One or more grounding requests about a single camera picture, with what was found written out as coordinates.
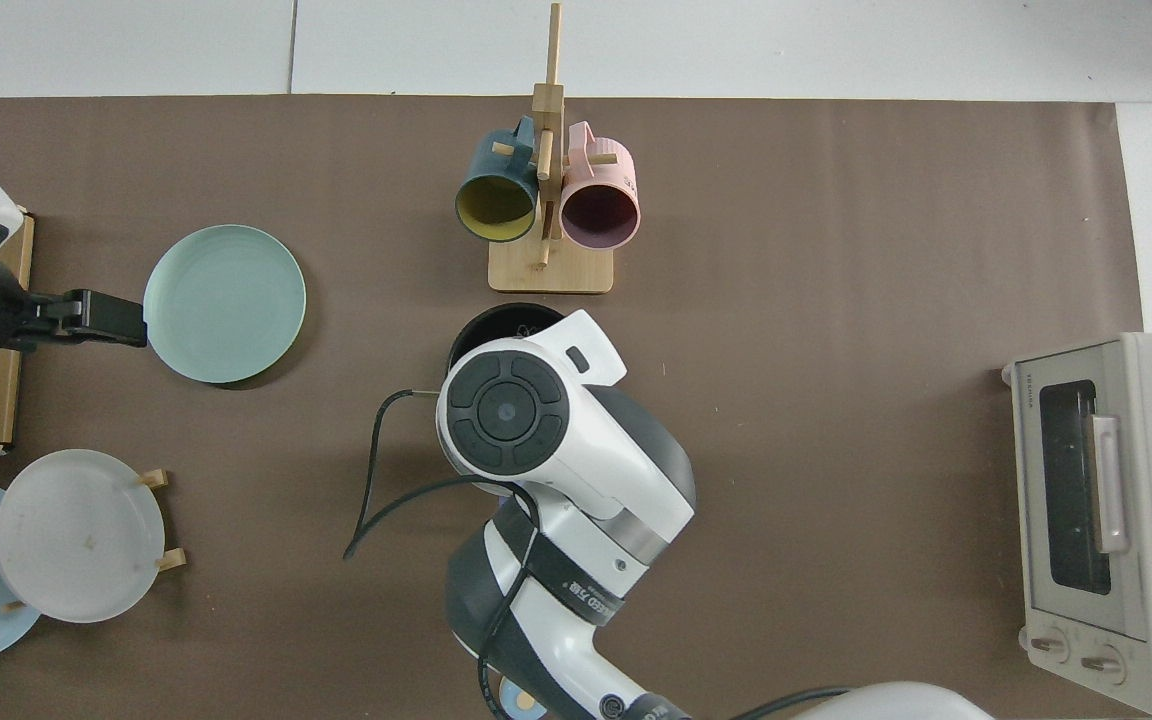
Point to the teal green plate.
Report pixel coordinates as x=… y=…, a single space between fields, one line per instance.
x=226 y=300

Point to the white plate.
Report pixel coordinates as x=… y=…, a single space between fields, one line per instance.
x=76 y=550

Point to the wooden plate rack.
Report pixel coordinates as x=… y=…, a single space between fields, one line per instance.
x=173 y=560

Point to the dark teal cup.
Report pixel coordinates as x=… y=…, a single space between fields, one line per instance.
x=481 y=165

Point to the wooden cup stand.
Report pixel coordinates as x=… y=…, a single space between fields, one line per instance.
x=551 y=275

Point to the pink cup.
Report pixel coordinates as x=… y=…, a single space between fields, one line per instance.
x=616 y=170

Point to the small blue round thing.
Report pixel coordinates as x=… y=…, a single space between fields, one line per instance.
x=524 y=702

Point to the brown table cloth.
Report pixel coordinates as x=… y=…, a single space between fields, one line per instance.
x=836 y=450

